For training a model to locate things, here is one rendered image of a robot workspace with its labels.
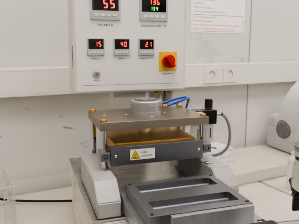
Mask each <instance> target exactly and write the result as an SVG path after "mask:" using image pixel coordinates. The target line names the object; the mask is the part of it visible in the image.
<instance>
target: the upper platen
mask: <svg viewBox="0 0 299 224"><path fill-rule="evenodd" d="M193 139H195V137H194V136H192V135H190V134H188V133H187V132H185V131H183V130H181V129H179V128H177V127H163V128H144V129H131V130H117V131H107V149H108V150H109V147H110V146H116V145H128V144H143V143H155V142H166V141H177V140H193Z"/></svg>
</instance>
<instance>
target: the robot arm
mask: <svg viewBox="0 0 299 224"><path fill-rule="evenodd" d="M275 130H276V134H277V136H278V138H279V139H280V140H281V141H283V142H286V143H295V144H294V155H295V160H294V164H293V170H292V177H291V178H290V179H289V183H290V186H291V191H292V193H291V195H292V197H293V198H292V211H299V80H298V81H297V82H296V83H295V84H294V85H293V86H292V87H291V89H290V90H289V92H288V93H287V95H286V97H285V99H284V101H283V104H282V106H281V109H280V111H279V115H278V118H277V121H276V127H275Z"/></svg>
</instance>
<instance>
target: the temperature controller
mask: <svg viewBox="0 0 299 224"><path fill-rule="evenodd" d="M148 5H155V6H160V0H148Z"/></svg>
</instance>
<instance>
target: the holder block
mask: <svg viewBox="0 0 299 224"><path fill-rule="evenodd" d="M125 189H126V196H127V197H128V199H129V200H130V202H131V204H132V205H133V206H134V208H135V209H136V211H137V212H138V214H139V216H140V217H141V218H142V220H143V221H144V223H145V224H171V215H177V214H183V213H189V212H198V211H204V210H211V209H217V208H226V207H232V206H238V205H245V204H253V202H251V201H250V200H248V199H247V198H245V197H244V196H243V195H241V194H240V193H238V192H237V191H235V190H234V189H232V188H231V187H229V186H228V185H227V184H225V183H223V182H222V181H221V180H219V179H218V178H216V177H215V176H213V175H212V174H209V175H201V176H189V177H182V178H173V179H165V180H154V181H146V182H138V183H130V184H126V185H125Z"/></svg>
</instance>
